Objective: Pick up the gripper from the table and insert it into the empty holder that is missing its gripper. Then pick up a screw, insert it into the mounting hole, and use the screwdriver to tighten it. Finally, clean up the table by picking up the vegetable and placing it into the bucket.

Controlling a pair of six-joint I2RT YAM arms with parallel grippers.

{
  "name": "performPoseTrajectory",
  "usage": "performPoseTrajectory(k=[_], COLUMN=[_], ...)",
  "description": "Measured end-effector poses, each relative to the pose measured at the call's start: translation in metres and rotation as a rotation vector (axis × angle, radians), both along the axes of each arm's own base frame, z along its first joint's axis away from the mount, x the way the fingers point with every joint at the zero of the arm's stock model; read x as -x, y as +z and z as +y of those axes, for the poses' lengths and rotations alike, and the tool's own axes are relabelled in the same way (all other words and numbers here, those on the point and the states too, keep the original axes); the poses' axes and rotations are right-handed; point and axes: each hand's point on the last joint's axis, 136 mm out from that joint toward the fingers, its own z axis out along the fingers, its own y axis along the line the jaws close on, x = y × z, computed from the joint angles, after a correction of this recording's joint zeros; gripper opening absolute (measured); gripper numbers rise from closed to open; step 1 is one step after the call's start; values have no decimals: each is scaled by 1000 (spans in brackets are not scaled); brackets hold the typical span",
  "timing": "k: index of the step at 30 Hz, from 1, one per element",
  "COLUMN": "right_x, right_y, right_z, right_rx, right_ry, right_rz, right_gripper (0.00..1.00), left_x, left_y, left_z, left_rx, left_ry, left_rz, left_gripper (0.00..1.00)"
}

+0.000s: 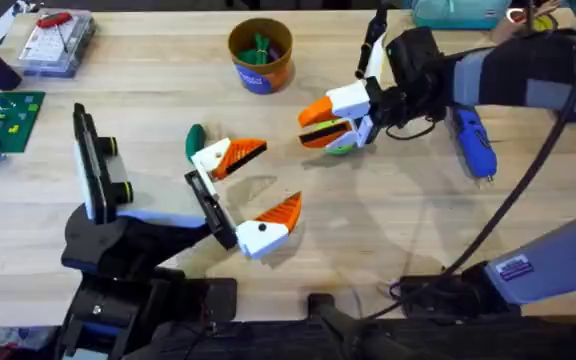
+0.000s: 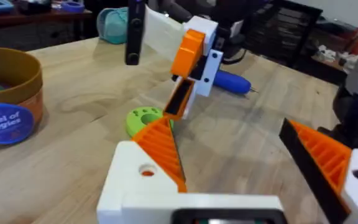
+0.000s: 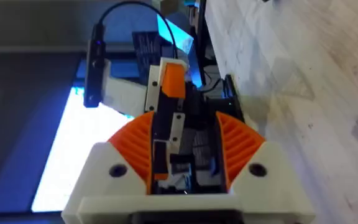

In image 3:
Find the white orange right gripper left finger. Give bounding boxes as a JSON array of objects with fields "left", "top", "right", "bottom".
[{"left": 61, "top": 111, "right": 155, "bottom": 218}]

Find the finger of the bare white block left gripper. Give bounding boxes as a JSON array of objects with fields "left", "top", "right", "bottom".
[{"left": 168, "top": 112, "right": 186, "bottom": 154}]

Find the white orange right gripper right finger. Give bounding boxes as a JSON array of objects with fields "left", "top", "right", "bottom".
[{"left": 215, "top": 111, "right": 316, "bottom": 218}]

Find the finger of the white orange left gripper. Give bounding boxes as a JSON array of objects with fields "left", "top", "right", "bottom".
[{"left": 144, "top": 57, "right": 190, "bottom": 113}]

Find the dark slotted box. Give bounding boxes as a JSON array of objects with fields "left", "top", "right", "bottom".
[{"left": 131, "top": 30, "right": 163, "bottom": 85}]

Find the bright computer screen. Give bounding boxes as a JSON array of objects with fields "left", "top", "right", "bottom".
[{"left": 30, "top": 86, "right": 136, "bottom": 214}]

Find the black camera cable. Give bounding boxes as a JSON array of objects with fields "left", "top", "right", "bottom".
[{"left": 98, "top": 0, "right": 179, "bottom": 60}]

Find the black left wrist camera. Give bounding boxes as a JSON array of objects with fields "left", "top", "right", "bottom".
[{"left": 83, "top": 22, "right": 108, "bottom": 109}]

